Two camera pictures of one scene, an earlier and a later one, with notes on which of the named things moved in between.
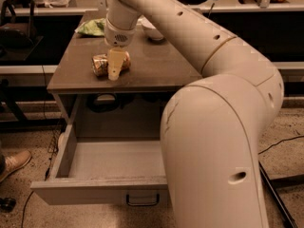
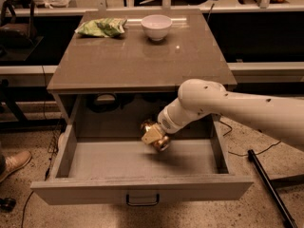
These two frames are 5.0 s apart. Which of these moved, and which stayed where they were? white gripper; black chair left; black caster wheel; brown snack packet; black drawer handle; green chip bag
Moved: white gripper; brown snack packet
Stayed: green chip bag; black caster wheel; black chair left; black drawer handle
